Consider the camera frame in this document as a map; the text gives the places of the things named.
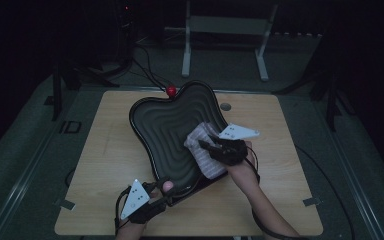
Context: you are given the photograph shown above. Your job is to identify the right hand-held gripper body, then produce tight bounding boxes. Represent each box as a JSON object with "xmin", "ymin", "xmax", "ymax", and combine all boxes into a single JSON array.
[{"xmin": 209, "ymin": 123, "xmax": 261, "ymax": 167}]

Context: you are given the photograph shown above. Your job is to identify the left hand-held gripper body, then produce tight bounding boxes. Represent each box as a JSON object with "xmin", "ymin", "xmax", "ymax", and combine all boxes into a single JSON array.
[{"xmin": 120, "ymin": 178, "xmax": 168, "ymax": 224}]

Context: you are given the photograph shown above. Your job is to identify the pink ball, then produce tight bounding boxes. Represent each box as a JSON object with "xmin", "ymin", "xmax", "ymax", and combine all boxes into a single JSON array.
[{"xmin": 161, "ymin": 180, "xmax": 175, "ymax": 194}]

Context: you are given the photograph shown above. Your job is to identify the purple striped towel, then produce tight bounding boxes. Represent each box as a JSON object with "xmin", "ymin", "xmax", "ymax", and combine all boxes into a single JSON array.
[{"xmin": 183, "ymin": 121, "xmax": 229, "ymax": 180}]

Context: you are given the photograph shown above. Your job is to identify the black wavy tray with stand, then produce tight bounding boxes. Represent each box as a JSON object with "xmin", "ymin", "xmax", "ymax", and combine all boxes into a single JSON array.
[{"xmin": 128, "ymin": 79, "xmax": 229, "ymax": 208}]

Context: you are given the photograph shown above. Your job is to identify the person's left hand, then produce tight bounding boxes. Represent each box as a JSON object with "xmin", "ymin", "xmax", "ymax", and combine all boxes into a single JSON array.
[{"xmin": 115, "ymin": 221, "xmax": 147, "ymax": 240}]

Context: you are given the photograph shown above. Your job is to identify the person's right hand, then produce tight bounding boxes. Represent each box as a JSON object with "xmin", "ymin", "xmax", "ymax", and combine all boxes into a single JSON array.
[{"xmin": 228, "ymin": 140, "xmax": 261, "ymax": 189}]

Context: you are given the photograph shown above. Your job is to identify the grey tape piece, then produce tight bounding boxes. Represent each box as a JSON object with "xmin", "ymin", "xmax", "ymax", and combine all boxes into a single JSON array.
[
  {"xmin": 54, "ymin": 198, "xmax": 77, "ymax": 212},
  {"xmin": 302, "ymin": 197, "xmax": 323, "ymax": 207}
]

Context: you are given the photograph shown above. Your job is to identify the black floor stand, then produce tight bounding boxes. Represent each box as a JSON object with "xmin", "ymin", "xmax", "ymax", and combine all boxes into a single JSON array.
[
  {"xmin": 273, "ymin": 74, "xmax": 354, "ymax": 132},
  {"xmin": 44, "ymin": 61, "xmax": 121, "ymax": 122}
]

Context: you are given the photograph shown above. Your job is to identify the white power strip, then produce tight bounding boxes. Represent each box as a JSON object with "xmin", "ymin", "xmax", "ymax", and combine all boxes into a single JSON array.
[{"xmin": 272, "ymin": 31, "xmax": 324, "ymax": 38}]

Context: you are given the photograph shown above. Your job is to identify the dark equipment with red light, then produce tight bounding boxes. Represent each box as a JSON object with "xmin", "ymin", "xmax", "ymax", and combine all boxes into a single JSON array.
[{"xmin": 114, "ymin": 0, "xmax": 136, "ymax": 64}]

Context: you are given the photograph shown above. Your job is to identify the left hand-held gripper cable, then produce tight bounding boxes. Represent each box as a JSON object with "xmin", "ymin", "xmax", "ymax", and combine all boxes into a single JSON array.
[{"xmin": 114, "ymin": 185, "xmax": 132, "ymax": 235}]

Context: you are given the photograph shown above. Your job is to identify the hand-held gripper cable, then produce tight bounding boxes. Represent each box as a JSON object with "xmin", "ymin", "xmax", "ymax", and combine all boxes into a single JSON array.
[
  {"xmin": 244, "ymin": 144, "xmax": 356, "ymax": 240},
  {"xmin": 114, "ymin": 185, "xmax": 132, "ymax": 235}
]

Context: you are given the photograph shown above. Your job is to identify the black floor cables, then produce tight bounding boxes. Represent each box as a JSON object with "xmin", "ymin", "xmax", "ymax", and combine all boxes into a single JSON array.
[{"xmin": 131, "ymin": 43, "xmax": 178, "ymax": 93}]

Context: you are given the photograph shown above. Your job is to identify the right hand-held gripper cable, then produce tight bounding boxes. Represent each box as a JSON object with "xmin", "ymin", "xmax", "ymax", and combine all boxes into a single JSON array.
[{"xmin": 244, "ymin": 144, "xmax": 356, "ymax": 240}]

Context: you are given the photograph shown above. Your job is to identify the black floor bracket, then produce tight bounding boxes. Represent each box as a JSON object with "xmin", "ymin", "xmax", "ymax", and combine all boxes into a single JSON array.
[{"xmin": 59, "ymin": 120, "xmax": 82, "ymax": 134}]

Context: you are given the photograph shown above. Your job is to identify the white metal stand frame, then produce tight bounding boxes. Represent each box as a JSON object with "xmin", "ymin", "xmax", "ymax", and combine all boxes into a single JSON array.
[{"xmin": 181, "ymin": 0, "xmax": 279, "ymax": 82}]

